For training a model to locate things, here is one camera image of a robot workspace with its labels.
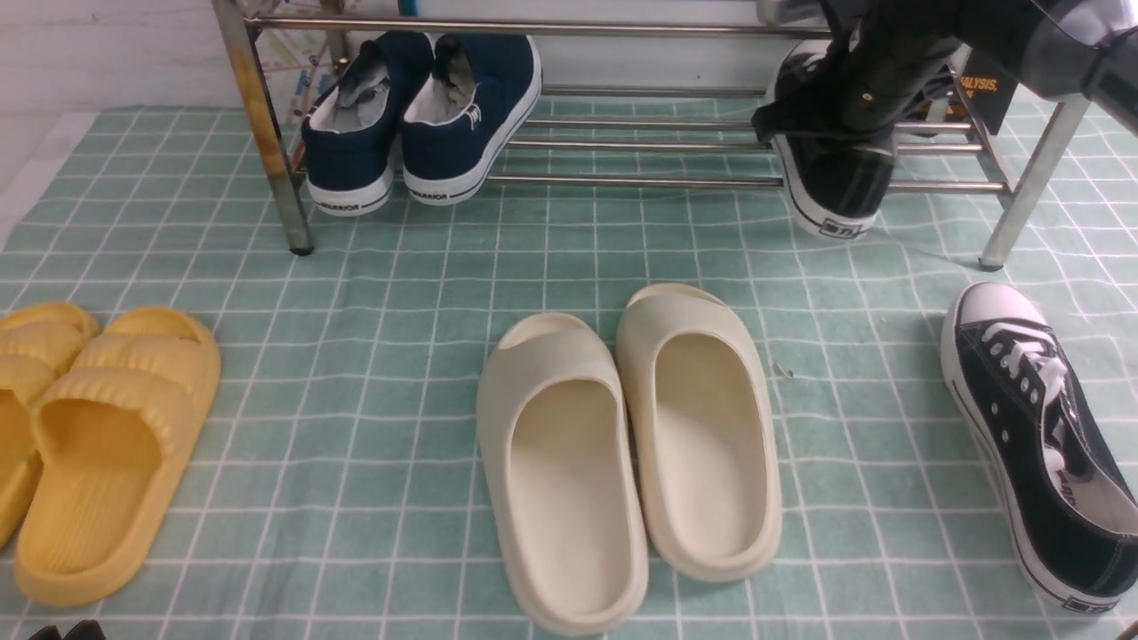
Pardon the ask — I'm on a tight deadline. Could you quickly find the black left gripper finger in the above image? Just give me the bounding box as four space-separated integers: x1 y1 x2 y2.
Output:
28 627 61 640

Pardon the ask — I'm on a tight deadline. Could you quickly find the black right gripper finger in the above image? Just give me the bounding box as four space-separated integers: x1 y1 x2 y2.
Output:
64 620 107 640

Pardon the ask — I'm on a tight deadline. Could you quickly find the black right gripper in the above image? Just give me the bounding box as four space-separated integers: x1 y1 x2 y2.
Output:
751 1 958 146

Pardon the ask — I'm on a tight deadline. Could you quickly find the black canvas sneaker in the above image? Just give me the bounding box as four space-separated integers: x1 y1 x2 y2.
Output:
767 41 897 243
940 281 1137 614

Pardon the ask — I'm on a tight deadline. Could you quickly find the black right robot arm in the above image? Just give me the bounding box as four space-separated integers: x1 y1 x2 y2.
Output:
3 1 1135 639

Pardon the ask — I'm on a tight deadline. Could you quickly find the silver metal shoe rack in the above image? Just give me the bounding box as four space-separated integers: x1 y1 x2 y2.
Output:
212 1 1135 272

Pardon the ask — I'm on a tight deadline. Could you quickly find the dark image processing book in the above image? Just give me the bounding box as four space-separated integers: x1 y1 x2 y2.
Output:
954 50 1019 136

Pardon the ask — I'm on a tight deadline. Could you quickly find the right yellow rubber slipper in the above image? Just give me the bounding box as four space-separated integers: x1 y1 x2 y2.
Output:
15 307 222 607

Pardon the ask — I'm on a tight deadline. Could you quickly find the yellow rubber slipper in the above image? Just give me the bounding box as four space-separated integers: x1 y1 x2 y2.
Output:
1 302 100 547
15 307 222 607

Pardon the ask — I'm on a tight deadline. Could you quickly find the green checked cloth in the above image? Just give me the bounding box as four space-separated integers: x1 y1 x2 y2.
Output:
3 108 1135 639

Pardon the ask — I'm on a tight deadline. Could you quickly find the left yellow rubber slipper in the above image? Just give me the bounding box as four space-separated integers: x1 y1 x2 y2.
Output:
1 302 100 547

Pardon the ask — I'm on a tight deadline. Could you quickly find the right cream foam slipper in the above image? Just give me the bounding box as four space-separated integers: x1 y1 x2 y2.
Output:
615 284 783 582

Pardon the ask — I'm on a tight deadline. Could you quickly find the cream foam slipper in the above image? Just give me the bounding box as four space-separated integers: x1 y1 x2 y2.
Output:
615 284 783 582
476 312 649 635

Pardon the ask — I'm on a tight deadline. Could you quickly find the right navy canvas sneaker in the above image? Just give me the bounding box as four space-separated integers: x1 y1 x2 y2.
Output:
399 32 543 206

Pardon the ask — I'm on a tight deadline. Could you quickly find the navy canvas sneaker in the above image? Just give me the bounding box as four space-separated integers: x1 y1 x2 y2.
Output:
399 32 543 206
300 31 434 216

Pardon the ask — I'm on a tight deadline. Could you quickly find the left cream foam slipper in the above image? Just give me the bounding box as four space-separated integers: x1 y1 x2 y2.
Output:
476 312 649 635

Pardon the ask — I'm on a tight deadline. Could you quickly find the left navy canvas sneaker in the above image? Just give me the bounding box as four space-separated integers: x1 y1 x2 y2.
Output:
300 31 434 216

